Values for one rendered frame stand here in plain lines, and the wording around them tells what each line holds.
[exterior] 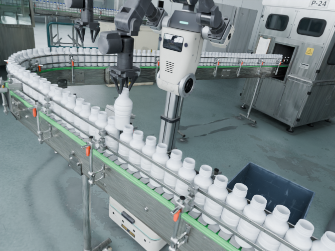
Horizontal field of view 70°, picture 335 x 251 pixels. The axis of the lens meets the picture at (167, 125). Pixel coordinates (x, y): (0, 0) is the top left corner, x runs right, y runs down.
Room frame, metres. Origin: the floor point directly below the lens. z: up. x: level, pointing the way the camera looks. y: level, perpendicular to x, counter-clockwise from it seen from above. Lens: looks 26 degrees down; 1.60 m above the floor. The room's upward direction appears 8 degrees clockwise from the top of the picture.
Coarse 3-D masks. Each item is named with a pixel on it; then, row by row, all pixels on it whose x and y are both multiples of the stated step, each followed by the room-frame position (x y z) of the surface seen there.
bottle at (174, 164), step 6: (174, 150) 0.72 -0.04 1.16; (174, 156) 0.68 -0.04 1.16; (180, 156) 0.69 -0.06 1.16; (168, 162) 0.69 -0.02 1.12; (174, 162) 0.68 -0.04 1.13; (180, 162) 0.69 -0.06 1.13; (168, 168) 0.68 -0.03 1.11; (174, 168) 0.67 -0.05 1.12; (168, 174) 0.68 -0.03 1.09; (168, 180) 0.67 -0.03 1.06; (174, 180) 0.67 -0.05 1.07; (168, 186) 0.67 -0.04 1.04; (174, 186) 0.67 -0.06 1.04; (168, 192) 0.67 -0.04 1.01
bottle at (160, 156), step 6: (162, 144) 0.75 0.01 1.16; (156, 150) 0.72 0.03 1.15; (162, 150) 0.71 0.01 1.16; (156, 156) 0.71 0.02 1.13; (162, 156) 0.71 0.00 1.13; (168, 156) 0.74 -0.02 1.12; (162, 162) 0.70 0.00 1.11; (156, 168) 0.70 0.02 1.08; (150, 174) 0.72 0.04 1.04; (156, 174) 0.70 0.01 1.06; (162, 174) 0.70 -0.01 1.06; (150, 180) 0.71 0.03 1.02; (162, 180) 0.71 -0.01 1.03; (156, 186) 0.70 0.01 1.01
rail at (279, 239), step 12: (84, 120) 0.95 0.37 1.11; (84, 132) 0.95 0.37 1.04; (120, 156) 0.80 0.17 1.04; (144, 156) 0.73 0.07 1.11; (156, 180) 0.69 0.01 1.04; (180, 180) 0.63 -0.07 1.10; (204, 192) 0.58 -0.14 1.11; (240, 216) 0.51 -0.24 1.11; (228, 228) 0.52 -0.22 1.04; (264, 228) 0.47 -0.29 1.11; (312, 240) 0.47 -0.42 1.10
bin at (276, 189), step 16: (240, 176) 0.98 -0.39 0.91; (256, 176) 1.03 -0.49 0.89; (272, 176) 0.99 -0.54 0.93; (256, 192) 1.01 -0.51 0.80; (272, 192) 0.97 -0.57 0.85; (288, 192) 0.93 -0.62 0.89; (304, 192) 0.90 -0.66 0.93; (272, 208) 0.96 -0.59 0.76; (288, 208) 0.92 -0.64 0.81; (304, 208) 0.88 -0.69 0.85
